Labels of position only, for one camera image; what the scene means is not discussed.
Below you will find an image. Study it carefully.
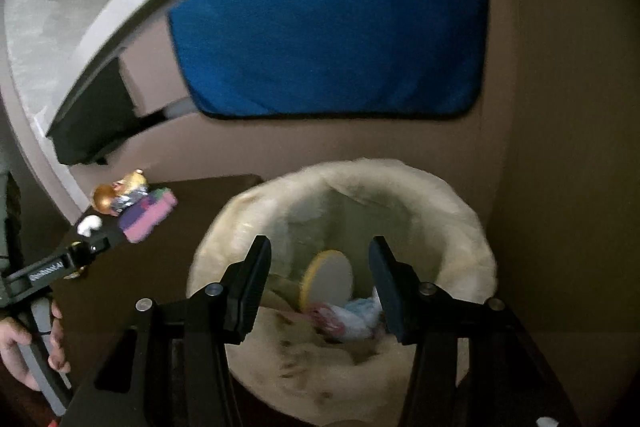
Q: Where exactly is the white blue tissue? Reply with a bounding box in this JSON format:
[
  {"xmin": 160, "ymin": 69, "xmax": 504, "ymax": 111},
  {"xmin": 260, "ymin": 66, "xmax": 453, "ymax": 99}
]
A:
[{"xmin": 338, "ymin": 288, "xmax": 383, "ymax": 341}]

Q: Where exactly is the yellow round sponge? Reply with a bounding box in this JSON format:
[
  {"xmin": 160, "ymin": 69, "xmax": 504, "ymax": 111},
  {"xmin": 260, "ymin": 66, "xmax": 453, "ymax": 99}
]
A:
[{"xmin": 299, "ymin": 251, "xmax": 354, "ymax": 311}]

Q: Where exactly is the purple pink eggplant sponge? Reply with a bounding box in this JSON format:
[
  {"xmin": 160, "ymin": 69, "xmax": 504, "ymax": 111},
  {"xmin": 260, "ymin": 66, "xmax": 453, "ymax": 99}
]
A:
[{"xmin": 117, "ymin": 187, "xmax": 178, "ymax": 244}]

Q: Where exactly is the silver purple foil wrapper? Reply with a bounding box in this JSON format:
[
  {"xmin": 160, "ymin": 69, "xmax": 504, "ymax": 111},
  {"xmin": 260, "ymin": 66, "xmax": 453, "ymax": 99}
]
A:
[{"xmin": 110, "ymin": 187, "xmax": 149, "ymax": 216}]

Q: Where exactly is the noodle snack bag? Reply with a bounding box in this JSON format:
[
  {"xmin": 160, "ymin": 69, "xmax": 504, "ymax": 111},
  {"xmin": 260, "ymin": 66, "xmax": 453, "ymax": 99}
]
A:
[{"xmin": 113, "ymin": 169, "xmax": 148, "ymax": 197}]

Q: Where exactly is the beige plastic trash bag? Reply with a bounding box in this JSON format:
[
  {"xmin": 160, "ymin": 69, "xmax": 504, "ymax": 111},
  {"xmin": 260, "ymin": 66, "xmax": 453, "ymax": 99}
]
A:
[{"xmin": 186, "ymin": 159, "xmax": 497, "ymax": 426}]

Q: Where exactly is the left hand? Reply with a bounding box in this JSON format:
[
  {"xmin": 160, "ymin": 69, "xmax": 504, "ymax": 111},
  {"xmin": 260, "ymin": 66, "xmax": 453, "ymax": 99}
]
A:
[{"xmin": 1, "ymin": 300, "xmax": 70, "ymax": 391}]

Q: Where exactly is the dark brown table mat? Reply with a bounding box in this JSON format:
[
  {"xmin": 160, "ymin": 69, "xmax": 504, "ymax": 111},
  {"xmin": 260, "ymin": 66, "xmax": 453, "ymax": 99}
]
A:
[{"xmin": 49, "ymin": 173, "xmax": 264, "ymax": 408}]

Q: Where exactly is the black cloth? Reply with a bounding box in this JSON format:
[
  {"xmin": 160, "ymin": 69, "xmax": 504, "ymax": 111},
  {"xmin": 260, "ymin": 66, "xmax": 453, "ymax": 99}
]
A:
[{"xmin": 48, "ymin": 58, "xmax": 168, "ymax": 166}]

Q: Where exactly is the blue towel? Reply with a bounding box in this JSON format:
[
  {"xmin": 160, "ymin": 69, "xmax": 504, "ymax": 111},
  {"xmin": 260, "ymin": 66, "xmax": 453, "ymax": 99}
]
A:
[{"xmin": 168, "ymin": 0, "xmax": 489, "ymax": 120}]

